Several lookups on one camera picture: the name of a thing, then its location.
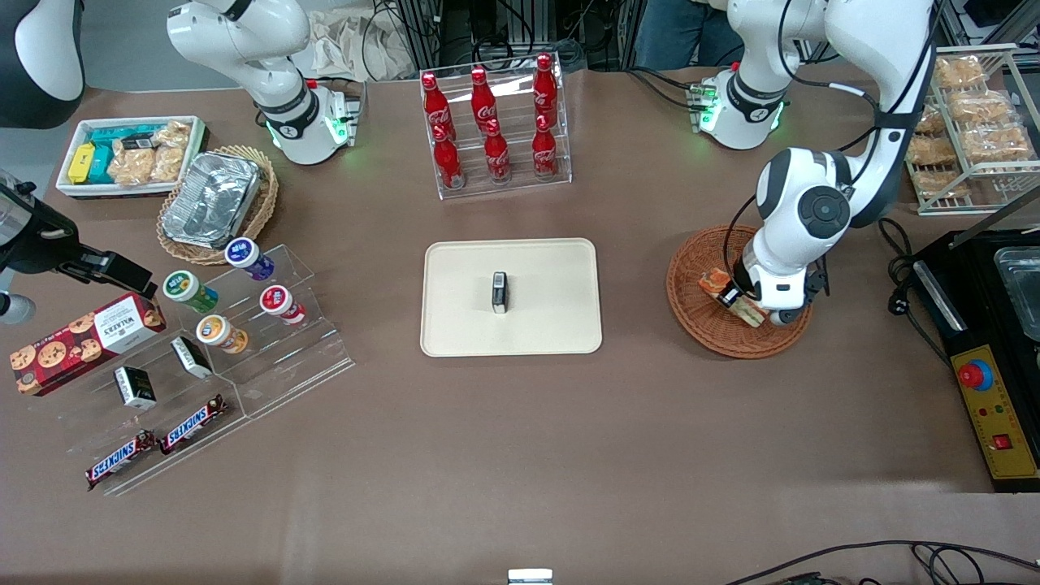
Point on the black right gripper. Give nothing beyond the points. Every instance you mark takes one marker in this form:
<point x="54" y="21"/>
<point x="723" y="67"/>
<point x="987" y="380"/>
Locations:
<point x="39" y="245"/>

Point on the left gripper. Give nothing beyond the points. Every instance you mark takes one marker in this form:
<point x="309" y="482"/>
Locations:
<point x="743" y="291"/>

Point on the triangle sandwich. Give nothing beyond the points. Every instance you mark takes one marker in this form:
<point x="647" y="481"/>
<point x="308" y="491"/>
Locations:
<point x="751" y="313"/>

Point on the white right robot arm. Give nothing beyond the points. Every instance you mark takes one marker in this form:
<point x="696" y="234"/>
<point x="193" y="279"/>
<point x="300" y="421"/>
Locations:
<point x="276" y="81"/>

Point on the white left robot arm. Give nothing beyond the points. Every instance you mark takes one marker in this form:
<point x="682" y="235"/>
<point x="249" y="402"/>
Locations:
<point x="812" y="211"/>

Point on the round brown wicker basket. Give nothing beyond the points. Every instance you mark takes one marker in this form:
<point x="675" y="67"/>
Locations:
<point x="707" y="325"/>

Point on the aluminium foil tray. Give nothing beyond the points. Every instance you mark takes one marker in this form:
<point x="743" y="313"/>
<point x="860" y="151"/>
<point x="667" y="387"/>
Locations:
<point x="211" y="199"/>

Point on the oval light wicker basket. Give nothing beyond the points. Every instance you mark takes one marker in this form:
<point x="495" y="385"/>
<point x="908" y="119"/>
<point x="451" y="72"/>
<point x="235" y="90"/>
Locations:
<point x="264" y="203"/>

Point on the cream plastic tray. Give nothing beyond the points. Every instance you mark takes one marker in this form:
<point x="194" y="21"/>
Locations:
<point x="552" y="325"/>

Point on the green-lid gum jar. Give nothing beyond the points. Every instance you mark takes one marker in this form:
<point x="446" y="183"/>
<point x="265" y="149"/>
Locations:
<point x="183" y="286"/>

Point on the red Walkers shortbread box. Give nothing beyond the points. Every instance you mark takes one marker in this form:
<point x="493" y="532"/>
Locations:
<point x="81" y="341"/>

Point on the white plastic bin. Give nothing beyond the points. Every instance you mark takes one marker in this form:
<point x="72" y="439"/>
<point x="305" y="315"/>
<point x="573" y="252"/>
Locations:
<point x="89" y="188"/>

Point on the teal small box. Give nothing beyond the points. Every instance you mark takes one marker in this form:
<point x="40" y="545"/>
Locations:
<point x="110" y="134"/>
<point x="101" y="166"/>

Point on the clear-wrapped snack packet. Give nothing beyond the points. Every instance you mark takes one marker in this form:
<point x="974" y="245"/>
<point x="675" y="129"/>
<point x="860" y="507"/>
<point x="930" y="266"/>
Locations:
<point x="130" y="166"/>
<point x="175" y="134"/>
<point x="168" y="162"/>

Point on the yellow small box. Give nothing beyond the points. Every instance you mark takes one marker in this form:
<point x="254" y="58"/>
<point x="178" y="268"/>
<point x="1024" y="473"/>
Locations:
<point x="81" y="164"/>

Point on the small black carton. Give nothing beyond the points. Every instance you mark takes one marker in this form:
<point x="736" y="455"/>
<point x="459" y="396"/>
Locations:
<point x="136" y="387"/>
<point x="192" y="357"/>
<point x="500" y="292"/>

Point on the orange-lid gum jar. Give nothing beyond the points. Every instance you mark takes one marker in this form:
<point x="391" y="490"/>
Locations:
<point x="215" y="329"/>

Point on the dark small packet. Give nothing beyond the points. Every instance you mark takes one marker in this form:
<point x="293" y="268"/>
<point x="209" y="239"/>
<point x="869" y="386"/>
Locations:
<point x="136" y="144"/>

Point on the purple-lid gum jar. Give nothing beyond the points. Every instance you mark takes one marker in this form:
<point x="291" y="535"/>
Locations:
<point x="244" y="253"/>

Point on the red-lid gum jar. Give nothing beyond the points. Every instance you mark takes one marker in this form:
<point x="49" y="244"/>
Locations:
<point x="278" y="301"/>

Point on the Snickers chocolate bar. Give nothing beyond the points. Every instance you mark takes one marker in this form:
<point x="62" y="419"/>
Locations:
<point x="193" y="424"/>
<point x="120" y="460"/>

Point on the clear acrylic tiered stand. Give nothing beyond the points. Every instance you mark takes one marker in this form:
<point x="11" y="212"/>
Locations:
<point x="309" y="357"/>

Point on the bagged fried snack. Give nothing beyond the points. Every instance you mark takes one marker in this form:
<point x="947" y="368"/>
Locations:
<point x="959" y="71"/>
<point x="981" y="106"/>
<point x="929" y="120"/>
<point x="995" y="142"/>
<point x="938" y="183"/>
<point x="930" y="150"/>

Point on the black appliance with yellow panel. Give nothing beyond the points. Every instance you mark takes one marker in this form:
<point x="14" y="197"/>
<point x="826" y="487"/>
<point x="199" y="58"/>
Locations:
<point x="975" y="292"/>

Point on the clear acrylic bottle rack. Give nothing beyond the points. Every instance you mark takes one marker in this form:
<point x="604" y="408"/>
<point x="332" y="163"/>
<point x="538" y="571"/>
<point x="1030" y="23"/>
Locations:
<point x="520" y="185"/>

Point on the red Coca-Cola bottle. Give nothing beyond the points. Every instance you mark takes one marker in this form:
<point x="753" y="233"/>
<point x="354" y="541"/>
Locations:
<point x="496" y="150"/>
<point x="435" y="101"/>
<point x="447" y="158"/>
<point x="483" y="97"/>
<point x="543" y="146"/>
<point x="544" y="85"/>

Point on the red emergency stop button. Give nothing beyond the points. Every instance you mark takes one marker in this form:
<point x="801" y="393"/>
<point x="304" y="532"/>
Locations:
<point x="975" y="374"/>

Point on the person in blue jeans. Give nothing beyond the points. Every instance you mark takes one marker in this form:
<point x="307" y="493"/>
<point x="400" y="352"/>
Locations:
<point x="674" y="32"/>

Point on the grey metal bar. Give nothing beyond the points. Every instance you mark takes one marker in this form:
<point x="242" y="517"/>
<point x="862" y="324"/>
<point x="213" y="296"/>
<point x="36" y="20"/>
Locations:
<point x="995" y="215"/>

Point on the beige cloth bag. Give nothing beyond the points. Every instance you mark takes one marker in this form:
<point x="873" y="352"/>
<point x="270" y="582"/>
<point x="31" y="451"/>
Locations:
<point x="349" y="49"/>

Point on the small white device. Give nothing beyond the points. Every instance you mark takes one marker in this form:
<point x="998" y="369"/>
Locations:
<point x="530" y="577"/>

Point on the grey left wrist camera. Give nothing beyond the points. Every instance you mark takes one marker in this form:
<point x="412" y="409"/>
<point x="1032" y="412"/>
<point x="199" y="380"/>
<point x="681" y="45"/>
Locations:
<point x="784" y="317"/>

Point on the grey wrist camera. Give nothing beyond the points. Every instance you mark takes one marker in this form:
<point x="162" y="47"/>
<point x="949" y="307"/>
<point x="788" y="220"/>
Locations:
<point x="784" y="317"/>
<point x="15" y="309"/>

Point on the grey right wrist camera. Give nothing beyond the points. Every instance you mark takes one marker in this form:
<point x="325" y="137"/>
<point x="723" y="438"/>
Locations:
<point x="15" y="309"/>

